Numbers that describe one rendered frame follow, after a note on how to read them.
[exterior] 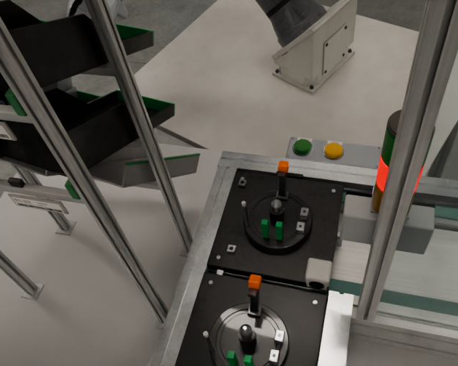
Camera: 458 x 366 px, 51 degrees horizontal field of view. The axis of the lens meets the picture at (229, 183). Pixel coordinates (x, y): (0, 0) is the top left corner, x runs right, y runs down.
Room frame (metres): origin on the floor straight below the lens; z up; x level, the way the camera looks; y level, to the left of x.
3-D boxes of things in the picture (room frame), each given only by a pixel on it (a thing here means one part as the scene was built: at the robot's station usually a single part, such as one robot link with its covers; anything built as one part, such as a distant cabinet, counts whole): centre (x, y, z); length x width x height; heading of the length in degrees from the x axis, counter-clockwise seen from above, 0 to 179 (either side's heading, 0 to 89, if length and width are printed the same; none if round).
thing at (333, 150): (0.69, -0.25, 0.96); 0.04 x 0.04 x 0.02
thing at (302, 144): (0.71, -0.18, 0.96); 0.04 x 0.04 x 0.02
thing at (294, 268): (0.52, -0.08, 0.96); 0.24 x 0.24 x 0.02; 66
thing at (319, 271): (0.40, -0.13, 0.97); 0.05 x 0.05 x 0.04; 66
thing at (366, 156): (0.69, -0.25, 0.93); 0.21 x 0.07 x 0.06; 66
